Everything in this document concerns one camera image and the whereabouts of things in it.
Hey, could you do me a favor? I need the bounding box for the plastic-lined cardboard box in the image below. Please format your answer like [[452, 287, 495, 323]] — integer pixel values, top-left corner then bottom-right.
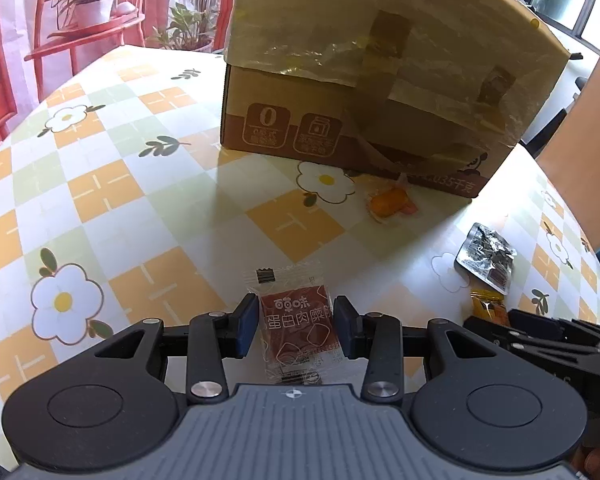
[[219, 0, 573, 200]]

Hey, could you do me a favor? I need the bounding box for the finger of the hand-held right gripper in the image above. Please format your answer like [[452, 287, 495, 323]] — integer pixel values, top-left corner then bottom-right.
[[463, 317, 600, 376], [507, 309, 600, 343]]

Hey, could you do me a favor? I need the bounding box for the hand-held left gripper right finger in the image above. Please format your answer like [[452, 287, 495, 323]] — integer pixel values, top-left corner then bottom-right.
[[332, 296, 497, 404]]

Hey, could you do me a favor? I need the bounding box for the clear red-label snack packet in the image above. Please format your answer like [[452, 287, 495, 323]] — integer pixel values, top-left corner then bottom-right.
[[242, 269, 345, 387]]

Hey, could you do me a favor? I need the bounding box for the small orange foil packet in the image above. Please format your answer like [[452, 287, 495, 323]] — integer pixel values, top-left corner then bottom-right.
[[471, 290, 512, 327]]

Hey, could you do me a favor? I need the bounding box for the printed room backdrop cloth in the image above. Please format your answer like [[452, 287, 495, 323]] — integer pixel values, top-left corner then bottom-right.
[[0, 0, 242, 161]]

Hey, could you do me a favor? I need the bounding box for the silver snack packet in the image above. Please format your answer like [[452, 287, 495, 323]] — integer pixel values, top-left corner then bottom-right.
[[455, 222, 517, 295]]

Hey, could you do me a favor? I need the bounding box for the small clear-wrapped orange snack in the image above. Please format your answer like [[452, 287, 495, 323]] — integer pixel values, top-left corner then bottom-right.
[[364, 185, 421, 224]]

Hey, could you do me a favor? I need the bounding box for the wooden board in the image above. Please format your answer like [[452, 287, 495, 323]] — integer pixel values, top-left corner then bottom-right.
[[535, 57, 600, 243]]

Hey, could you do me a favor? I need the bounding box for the floral checkered tablecloth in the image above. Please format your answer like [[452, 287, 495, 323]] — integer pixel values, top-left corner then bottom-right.
[[0, 45, 600, 463]]

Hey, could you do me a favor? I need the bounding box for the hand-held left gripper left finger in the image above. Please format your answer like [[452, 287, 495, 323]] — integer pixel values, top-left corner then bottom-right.
[[94, 293, 260, 403]]

